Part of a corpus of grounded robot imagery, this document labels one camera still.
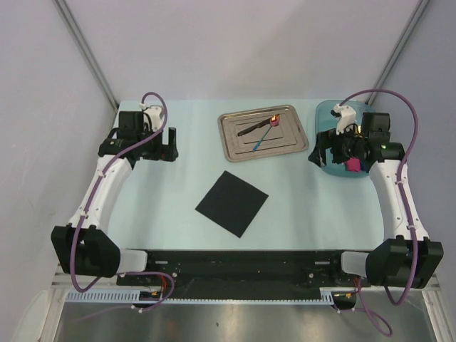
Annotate white cable duct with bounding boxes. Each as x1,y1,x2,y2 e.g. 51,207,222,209
66,289,334,305

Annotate black paper napkin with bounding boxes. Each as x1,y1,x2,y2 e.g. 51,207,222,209
195,171,269,238

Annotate silver metal tray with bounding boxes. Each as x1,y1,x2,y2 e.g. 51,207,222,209
217,105,309,162

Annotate dark knife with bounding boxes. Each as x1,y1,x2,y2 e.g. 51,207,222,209
237,118,271,136

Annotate aluminium frame rail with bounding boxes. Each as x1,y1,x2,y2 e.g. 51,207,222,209
51,0,119,111

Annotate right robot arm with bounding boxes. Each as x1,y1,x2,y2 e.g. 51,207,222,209
309,129,444,289

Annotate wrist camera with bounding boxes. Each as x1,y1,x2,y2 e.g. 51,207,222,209
331,104,356,135
139,103,163,132

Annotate iridescent spoon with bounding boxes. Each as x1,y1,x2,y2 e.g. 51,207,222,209
252,115,280,152

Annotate pink rolled napkin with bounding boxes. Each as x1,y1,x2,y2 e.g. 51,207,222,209
345,158,362,172

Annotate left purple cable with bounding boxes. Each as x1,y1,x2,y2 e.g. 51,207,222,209
70,91,175,314

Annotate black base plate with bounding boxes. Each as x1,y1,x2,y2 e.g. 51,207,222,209
117,249,361,300

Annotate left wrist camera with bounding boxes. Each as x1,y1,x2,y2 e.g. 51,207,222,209
139,103,163,132

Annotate blue plastic bin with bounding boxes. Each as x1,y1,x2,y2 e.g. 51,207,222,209
315,100,374,178

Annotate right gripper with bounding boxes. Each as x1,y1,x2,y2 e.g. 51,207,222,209
309,123,367,167

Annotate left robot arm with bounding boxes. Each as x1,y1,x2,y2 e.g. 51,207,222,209
51,128,178,285

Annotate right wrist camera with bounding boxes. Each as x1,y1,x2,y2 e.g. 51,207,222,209
331,104,356,135

